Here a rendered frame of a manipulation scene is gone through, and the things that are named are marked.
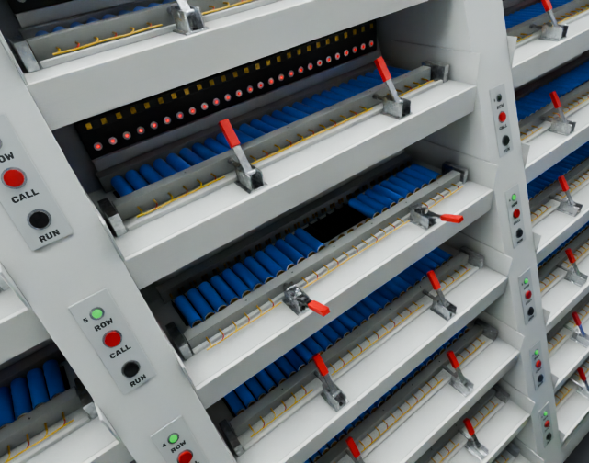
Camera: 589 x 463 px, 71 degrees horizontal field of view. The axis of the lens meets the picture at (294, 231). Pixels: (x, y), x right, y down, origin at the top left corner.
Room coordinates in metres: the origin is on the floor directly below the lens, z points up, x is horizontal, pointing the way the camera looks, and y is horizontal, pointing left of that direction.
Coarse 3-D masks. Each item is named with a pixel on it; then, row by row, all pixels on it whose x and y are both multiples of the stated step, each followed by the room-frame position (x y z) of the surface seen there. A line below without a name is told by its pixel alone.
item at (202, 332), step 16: (448, 176) 0.70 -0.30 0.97; (416, 192) 0.68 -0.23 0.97; (432, 192) 0.68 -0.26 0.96; (400, 208) 0.65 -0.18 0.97; (368, 224) 0.62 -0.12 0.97; (384, 224) 0.63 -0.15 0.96; (336, 240) 0.60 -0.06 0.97; (352, 240) 0.60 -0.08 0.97; (320, 256) 0.57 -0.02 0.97; (336, 256) 0.59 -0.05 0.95; (352, 256) 0.58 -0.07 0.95; (288, 272) 0.56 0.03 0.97; (304, 272) 0.56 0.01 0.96; (256, 288) 0.54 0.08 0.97; (272, 288) 0.53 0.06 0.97; (240, 304) 0.52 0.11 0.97; (256, 304) 0.52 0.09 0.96; (208, 320) 0.50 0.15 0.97; (224, 320) 0.50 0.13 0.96; (192, 336) 0.48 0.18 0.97; (208, 336) 0.49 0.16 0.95
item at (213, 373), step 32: (384, 160) 0.80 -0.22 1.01; (416, 160) 0.82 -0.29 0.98; (448, 160) 0.75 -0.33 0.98; (480, 160) 0.69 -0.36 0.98; (480, 192) 0.68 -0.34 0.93; (448, 224) 0.63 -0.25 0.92; (384, 256) 0.57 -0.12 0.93; (416, 256) 0.60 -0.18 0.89; (320, 288) 0.54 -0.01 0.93; (352, 288) 0.53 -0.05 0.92; (160, 320) 0.55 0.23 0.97; (256, 320) 0.51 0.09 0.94; (288, 320) 0.50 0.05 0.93; (320, 320) 0.51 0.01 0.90; (192, 352) 0.48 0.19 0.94; (224, 352) 0.47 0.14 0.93; (256, 352) 0.46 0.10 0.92; (192, 384) 0.42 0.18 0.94; (224, 384) 0.45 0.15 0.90
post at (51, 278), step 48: (0, 48) 0.42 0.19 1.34; (0, 96) 0.41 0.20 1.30; (48, 144) 0.42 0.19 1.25; (0, 240) 0.39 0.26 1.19; (96, 240) 0.42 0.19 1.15; (48, 288) 0.39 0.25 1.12; (96, 288) 0.41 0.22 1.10; (144, 336) 0.42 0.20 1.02; (96, 384) 0.39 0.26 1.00; (144, 384) 0.41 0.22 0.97; (144, 432) 0.39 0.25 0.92; (192, 432) 0.41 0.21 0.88
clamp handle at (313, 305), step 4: (296, 292) 0.51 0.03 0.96; (296, 296) 0.51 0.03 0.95; (300, 296) 0.51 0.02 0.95; (304, 296) 0.50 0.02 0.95; (300, 300) 0.50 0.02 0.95; (304, 300) 0.49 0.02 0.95; (308, 300) 0.49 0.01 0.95; (312, 300) 0.48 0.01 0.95; (308, 304) 0.48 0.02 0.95; (312, 304) 0.47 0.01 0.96; (316, 304) 0.47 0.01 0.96; (320, 304) 0.46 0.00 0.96; (312, 308) 0.47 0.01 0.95; (316, 308) 0.46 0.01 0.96; (320, 308) 0.46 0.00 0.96; (324, 308) 0.45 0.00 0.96; (328, 308) 0.45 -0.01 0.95; (316, 312) 0.46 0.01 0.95; (320, 312) 0.45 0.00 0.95; (324, 312) 0.45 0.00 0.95; (328, 312) 0.45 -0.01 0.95
